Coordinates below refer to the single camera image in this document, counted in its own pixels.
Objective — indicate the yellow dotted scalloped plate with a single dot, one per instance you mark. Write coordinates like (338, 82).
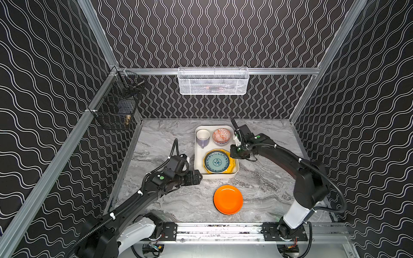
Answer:
(232, 162)

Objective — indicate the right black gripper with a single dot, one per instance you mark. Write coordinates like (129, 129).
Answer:
(240, 137)

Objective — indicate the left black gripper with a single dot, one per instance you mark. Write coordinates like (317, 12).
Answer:
(194, 177)

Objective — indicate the clear wire wall basket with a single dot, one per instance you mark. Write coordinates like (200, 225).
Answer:
(213, 80)

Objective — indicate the lavender bowl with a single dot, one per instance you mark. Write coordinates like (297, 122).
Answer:
(221, 143)

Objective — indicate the white plastic bin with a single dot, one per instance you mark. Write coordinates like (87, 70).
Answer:
(201, 152)

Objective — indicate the orange rimmed plate underneath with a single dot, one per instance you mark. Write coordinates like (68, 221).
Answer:
(228, 200)

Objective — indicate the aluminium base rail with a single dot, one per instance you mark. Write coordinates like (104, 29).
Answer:
(233, 233)

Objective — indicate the black wire wall basket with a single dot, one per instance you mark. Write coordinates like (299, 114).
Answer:
(117, 109)

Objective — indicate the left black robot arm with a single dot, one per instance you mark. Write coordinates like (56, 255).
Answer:
(126, 225)

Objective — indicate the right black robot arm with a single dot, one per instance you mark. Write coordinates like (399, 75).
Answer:
(312, 184)

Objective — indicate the teal patterned plate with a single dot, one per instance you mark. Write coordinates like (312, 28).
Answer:
(216, 162)

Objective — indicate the red patterned bowl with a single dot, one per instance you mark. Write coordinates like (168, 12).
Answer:
(222, 134)

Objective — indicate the lavender mug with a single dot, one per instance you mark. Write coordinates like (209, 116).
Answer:
(203, 138)

